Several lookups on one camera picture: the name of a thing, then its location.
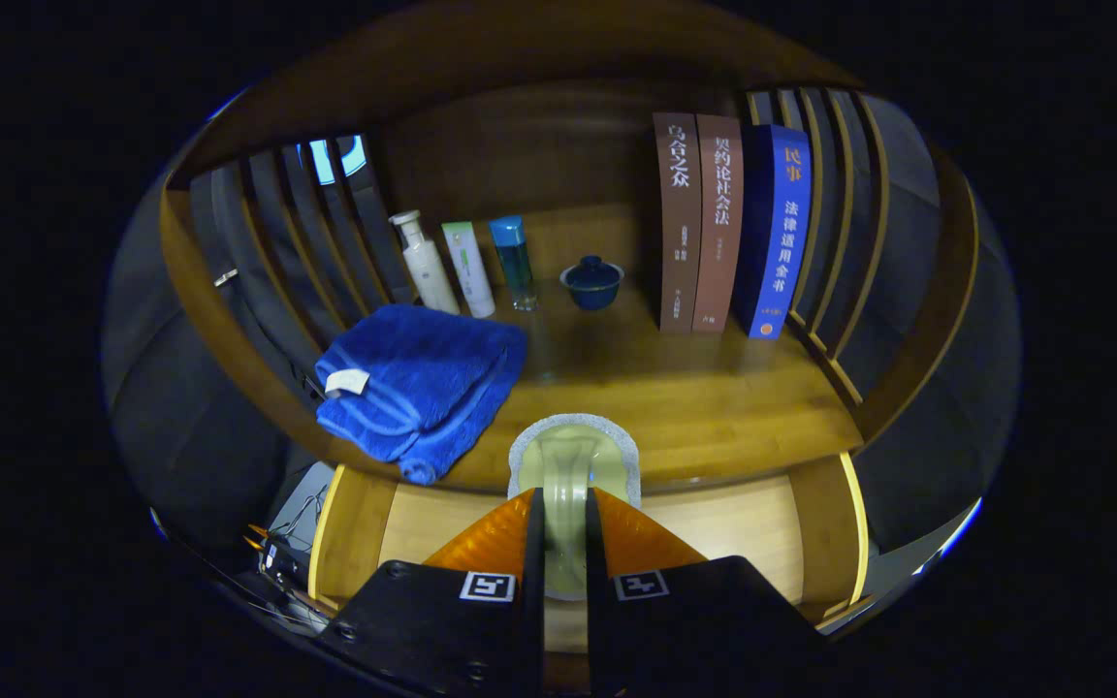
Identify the wooden cabinet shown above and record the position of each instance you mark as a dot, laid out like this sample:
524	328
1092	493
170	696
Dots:
539	126

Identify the white pump bottle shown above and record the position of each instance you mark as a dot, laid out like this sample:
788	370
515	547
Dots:
428	267

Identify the teal bottle with blue cap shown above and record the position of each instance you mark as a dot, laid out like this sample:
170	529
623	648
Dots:
515	262

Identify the blue book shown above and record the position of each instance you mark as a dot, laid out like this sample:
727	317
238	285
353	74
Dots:
777	233

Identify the white green tube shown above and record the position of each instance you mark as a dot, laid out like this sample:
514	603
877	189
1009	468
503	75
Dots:
469	271

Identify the reddish brown book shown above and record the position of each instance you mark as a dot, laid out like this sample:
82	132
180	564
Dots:
718	223

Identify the wooden countertop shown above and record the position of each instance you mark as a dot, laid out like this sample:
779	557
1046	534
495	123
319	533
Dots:
714	407

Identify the wooden drawer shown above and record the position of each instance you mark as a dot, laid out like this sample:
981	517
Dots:
733	533

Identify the black electronic device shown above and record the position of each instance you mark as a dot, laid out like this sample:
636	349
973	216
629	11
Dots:
277	562

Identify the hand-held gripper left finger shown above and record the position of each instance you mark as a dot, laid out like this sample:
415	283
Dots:
533	553

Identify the blue folded towel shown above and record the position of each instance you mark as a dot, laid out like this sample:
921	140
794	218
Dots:
423	378

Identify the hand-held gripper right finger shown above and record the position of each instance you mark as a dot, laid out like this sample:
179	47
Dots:
595	553

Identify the dark blue lidded teacup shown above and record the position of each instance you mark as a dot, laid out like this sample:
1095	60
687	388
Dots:
592	286

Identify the dark brown book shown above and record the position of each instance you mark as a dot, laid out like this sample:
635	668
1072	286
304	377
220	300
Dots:
677	223

